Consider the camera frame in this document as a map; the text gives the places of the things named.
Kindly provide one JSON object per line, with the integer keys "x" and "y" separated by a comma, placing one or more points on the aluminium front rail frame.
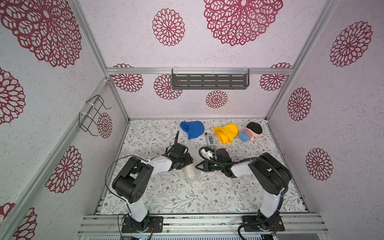
{"x": 200, "y": 224}

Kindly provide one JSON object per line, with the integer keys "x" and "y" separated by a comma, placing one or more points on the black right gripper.
{"x": 208, "y": 165}

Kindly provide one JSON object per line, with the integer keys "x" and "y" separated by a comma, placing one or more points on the blue cloth hat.
{"x": 194, "y": 129}

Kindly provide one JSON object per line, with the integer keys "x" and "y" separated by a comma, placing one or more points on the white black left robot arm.
{"x": 132, "y": 180}

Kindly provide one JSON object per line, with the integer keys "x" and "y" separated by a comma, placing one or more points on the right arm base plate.
{"x": 260, "y": 223}

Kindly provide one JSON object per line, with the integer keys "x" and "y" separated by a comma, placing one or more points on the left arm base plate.
{"x": 142, "y": 224}

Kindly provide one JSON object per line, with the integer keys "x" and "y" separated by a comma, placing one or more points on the yellow cloth raincoat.
{"x": 226, "y": 134}

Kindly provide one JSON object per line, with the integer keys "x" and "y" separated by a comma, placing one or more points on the clear bubble wrap sheet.
{"x": 193, "y": 176}

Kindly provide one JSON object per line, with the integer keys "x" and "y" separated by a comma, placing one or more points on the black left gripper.
{"x": 189, "y": 160}

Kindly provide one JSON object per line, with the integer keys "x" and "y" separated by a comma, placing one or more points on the grey tape dispenser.
{"x": 210, "y": 140}

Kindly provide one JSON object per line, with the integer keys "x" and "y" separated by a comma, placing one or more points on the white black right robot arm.
{"x": 273, "y": 177}

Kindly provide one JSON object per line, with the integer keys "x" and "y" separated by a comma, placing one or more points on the black wire wall rack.
{"x": 88, "y": 118}

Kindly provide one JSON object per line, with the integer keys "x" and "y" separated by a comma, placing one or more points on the grey metal wall shelf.
{"x": 211, "y": 81}

